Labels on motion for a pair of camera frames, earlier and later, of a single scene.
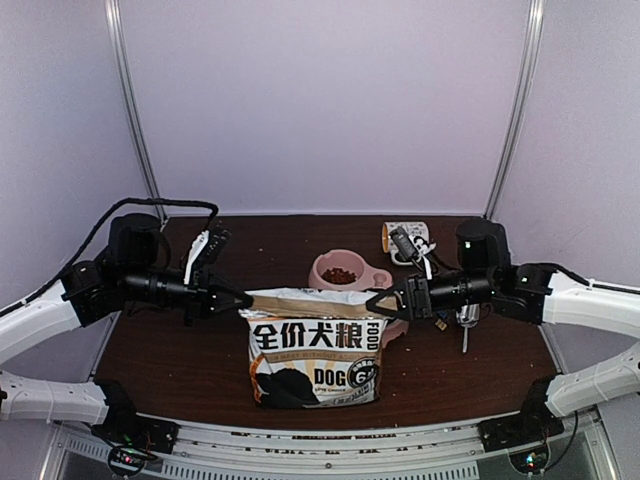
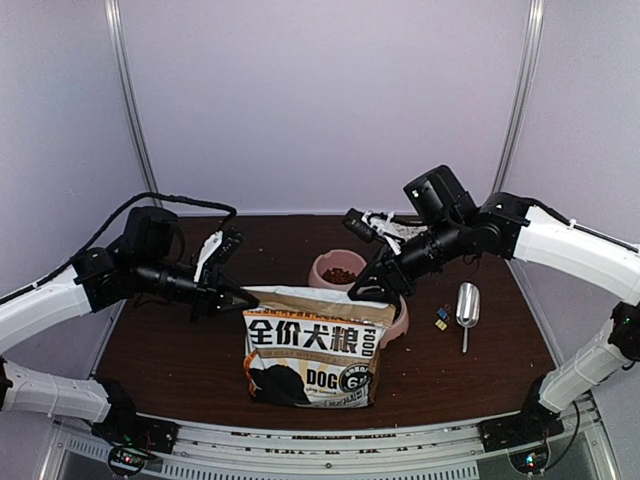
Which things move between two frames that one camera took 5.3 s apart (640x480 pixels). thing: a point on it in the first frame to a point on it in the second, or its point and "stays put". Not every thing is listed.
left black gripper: x=198 y=298 stays put
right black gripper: x=418 y=298 to x=386 y=267
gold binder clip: x=441 y=324 stays put
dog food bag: x=313 y=347 stays put
